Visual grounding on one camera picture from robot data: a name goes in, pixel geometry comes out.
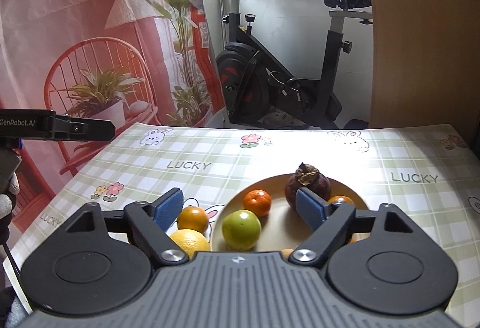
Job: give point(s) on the brown longan fruit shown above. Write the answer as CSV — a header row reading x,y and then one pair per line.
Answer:
x,y
286,252

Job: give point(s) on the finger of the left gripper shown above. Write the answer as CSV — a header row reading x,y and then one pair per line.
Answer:
x,y
67,128

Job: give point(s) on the wooden wardrobe panel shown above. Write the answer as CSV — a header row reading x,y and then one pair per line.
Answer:
x,y
426,64

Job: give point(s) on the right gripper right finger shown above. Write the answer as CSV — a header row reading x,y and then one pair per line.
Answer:
x,y
329,223

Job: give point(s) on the small orange kumquat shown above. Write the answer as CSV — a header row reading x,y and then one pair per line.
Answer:
x,y
340,199

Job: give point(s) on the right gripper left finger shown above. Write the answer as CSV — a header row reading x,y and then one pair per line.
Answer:
x,y
148,224

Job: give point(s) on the green plaid tablecloth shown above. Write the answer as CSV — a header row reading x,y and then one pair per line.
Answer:
x,y
428,171

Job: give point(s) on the orange near bunny print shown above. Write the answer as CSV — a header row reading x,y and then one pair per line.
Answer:
x,y
193,218

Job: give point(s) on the pink printed wall tapestry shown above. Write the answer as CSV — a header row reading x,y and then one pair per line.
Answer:
x,y
127,61

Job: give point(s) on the beige round plate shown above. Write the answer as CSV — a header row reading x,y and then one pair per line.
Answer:
x,y
282,228

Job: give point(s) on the dark purple mangosteen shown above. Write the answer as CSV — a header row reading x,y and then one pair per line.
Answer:
x,y
310,177

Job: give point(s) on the gloved left hand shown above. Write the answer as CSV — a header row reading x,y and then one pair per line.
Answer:
x,y
7,204

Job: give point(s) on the black exercise bike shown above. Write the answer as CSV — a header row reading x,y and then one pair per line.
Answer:
x,y
258,87

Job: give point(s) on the yellow lemon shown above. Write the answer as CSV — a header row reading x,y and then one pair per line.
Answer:
x,y
190,241

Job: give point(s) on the small orange mandarin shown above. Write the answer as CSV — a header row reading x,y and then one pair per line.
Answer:
x,y
258,201

